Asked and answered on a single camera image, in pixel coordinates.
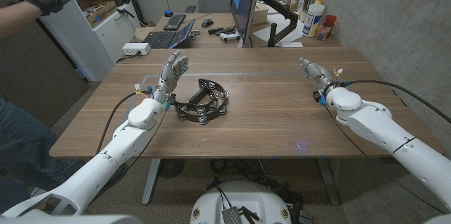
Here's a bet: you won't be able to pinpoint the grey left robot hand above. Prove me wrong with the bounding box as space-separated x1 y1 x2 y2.
152 49 190 104

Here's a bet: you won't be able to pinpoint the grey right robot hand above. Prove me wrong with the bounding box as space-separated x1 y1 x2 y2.
299 57 335 93

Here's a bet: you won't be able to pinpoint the person's bare forearm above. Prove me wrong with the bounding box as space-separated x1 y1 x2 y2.
0 1 45 39

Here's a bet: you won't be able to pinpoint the black half-moon tambourine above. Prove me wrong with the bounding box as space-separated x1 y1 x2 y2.
175 78 230 125

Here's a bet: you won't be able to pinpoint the dark open laptop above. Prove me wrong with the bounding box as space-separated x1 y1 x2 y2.
142 18 196 49

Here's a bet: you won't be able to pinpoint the white power strip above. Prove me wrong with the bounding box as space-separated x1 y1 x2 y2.
122 42 152 56

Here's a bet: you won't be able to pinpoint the open cardboard box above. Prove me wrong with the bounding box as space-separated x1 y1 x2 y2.
79 0 118 28

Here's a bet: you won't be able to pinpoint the white wipes canister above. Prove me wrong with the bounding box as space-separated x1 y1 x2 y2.
302 3 326 38

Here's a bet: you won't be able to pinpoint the black keyboard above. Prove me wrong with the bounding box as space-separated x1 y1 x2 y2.
163 13 187 32

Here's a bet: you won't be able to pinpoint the wooden office desk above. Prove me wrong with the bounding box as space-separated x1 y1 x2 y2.
135 12 341 49

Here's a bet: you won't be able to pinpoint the white shelf cabinet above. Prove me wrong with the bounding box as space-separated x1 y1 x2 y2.
0 0 142 82

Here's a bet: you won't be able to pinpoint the white paper sheet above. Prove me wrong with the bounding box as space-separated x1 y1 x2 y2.
252 14 306 47

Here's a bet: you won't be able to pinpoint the dark-lidded jar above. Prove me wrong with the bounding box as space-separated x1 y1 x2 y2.
299 0 316 23

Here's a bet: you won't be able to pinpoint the white game controller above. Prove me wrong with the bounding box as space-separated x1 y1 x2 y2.
219 31 241 43

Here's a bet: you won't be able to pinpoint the light wooden box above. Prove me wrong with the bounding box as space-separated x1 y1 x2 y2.
252 2 269 25

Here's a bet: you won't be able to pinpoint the black computer monitor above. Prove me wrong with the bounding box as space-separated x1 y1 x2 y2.
229 0 261 46

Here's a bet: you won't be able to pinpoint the grey table leg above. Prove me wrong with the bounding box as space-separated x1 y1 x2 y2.
316 156 341 206
141 158 161 206

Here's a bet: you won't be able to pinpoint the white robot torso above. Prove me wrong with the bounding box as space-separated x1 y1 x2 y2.
190 180 292 224

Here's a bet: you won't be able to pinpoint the person's legs in jeans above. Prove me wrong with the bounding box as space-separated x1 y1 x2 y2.
0 92 89 211

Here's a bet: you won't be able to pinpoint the grey finned module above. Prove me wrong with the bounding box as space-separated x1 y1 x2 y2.
221 206 242 224

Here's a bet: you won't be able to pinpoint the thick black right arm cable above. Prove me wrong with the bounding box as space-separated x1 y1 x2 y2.
342 79 451 125

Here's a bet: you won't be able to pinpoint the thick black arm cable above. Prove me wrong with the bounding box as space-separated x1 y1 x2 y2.
95 90 153 155
342 79 451 125

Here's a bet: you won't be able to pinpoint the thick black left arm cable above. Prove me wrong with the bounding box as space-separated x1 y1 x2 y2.
95 90 153 155

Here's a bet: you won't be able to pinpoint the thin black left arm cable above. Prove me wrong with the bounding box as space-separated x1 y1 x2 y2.
89 110 167 204

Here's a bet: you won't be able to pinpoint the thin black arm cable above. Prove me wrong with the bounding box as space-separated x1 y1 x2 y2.
323 106 447 215
89 110 167 204

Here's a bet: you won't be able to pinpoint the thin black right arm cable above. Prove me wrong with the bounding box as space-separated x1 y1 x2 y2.
323 106 447 215

